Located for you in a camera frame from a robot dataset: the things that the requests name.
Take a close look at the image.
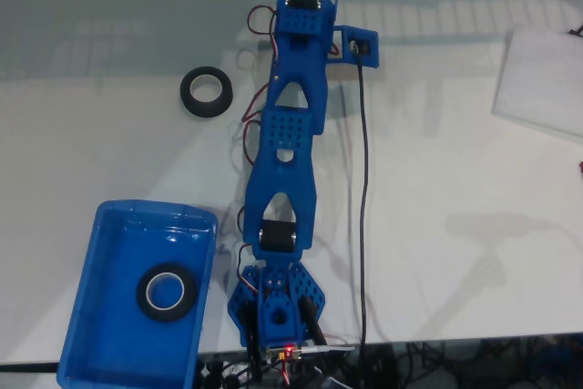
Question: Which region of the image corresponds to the black tape roll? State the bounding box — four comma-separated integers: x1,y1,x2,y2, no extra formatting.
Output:
135,263,198,324
179,66,234,119

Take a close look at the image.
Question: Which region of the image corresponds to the blue plastic bin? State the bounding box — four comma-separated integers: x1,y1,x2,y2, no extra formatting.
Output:
56,200,220,389

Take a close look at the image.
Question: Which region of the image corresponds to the white plug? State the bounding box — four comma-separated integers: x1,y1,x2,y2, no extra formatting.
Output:
302,343,356,354

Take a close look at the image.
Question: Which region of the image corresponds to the motor controller board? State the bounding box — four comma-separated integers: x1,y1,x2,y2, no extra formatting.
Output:
265,345,305,362

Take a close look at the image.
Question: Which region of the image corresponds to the white paper sheet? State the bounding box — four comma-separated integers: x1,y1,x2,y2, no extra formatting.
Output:
491,26,583,139

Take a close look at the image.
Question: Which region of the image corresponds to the black camera cable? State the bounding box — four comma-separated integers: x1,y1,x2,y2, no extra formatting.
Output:
353,49,371,347

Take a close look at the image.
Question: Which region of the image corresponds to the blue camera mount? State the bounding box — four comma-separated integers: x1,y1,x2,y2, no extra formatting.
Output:
334,25,380,67

